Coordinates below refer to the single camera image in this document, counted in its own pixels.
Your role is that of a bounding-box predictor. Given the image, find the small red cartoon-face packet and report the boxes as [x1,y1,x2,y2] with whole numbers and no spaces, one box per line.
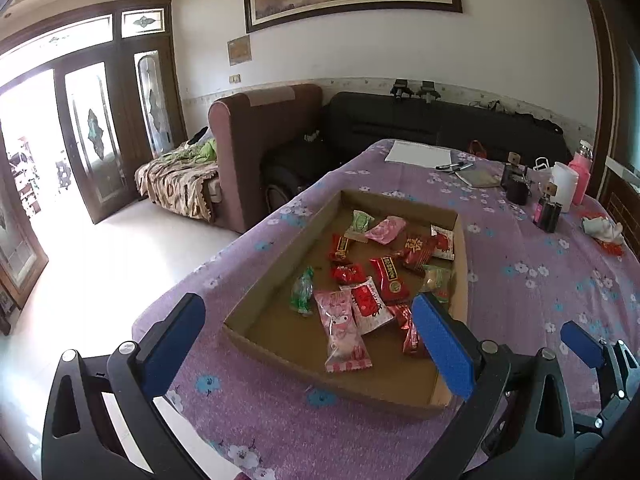
[330,261,368,285]

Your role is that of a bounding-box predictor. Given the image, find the dark red gold-print snack packet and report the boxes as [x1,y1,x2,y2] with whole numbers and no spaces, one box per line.
[397,234,438,275]

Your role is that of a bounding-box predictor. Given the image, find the wooden glass door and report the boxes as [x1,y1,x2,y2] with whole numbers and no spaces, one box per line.
[117,7,188,161]
[54,55,132,226]

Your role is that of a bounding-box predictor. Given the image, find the black canister with wooden knob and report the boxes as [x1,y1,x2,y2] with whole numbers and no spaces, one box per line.
[501,151,531,206]
[532,182,563,233]

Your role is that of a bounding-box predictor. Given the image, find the clear green-edged snack packet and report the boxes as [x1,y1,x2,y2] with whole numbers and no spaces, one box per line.
[419,264,452,306]

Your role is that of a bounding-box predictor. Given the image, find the white and green snack packet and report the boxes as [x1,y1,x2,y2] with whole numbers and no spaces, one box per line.
[345,210,376,243]

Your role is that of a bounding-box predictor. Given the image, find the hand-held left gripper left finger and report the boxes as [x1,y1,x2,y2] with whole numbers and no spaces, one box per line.
[41,292,216,480]

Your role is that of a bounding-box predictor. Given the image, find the white and green cloth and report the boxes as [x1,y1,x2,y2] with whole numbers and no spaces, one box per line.
[580,215,625,243]

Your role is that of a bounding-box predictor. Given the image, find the white paper sheet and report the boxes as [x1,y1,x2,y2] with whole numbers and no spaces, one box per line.
[384,140,453,166]

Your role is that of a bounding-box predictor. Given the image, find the green and white candy packet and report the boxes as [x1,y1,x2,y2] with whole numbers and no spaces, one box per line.
[290,266,317,316]

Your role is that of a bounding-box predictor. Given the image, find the white packet with red print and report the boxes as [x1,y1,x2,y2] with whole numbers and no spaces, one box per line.
[430,224,457,261]
[340,280,396,336]

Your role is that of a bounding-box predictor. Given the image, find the shallow cardboard box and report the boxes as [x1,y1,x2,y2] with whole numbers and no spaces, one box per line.
[222,189,469,420]

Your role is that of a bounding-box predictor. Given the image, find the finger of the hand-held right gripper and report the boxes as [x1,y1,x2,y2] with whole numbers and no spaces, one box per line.
[574,395,640,461]
[560,321,640,401]

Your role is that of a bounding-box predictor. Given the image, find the black sofa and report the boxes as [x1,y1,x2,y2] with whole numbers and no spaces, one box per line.
[262,91,573,201]

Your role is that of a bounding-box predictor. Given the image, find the long red gold-label snack packet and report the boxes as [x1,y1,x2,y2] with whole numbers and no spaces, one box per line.
[327,234,353,263]

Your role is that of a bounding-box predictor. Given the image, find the leopard print blanket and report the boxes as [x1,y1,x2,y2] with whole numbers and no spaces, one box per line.
[136,140,221,221]

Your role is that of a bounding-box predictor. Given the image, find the brown armchair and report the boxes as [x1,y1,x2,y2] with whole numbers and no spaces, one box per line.
[207,83,323,233]

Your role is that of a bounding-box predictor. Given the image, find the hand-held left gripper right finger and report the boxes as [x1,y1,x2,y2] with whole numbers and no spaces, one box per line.
[412,292,593,480]

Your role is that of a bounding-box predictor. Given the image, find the tan notebook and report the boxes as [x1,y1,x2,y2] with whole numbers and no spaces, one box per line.
[456,167,502,189]

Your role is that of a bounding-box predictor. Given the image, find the pink packet with red label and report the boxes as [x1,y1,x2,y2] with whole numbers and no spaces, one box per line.
[314,287,373,373]

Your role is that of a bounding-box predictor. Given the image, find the pink thermos bottle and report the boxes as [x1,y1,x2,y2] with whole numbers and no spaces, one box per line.
[567,140,595,206]

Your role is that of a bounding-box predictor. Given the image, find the long red packet round emblem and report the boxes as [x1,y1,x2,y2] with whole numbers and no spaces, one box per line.
[369,256,411,303]

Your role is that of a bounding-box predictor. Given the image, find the white plastic jar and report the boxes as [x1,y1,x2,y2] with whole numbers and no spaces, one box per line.
[550,161,580,213]

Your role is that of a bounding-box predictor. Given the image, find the large pink cartoon snack packet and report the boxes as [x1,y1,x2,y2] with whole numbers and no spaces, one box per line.
[364,216,407,246]

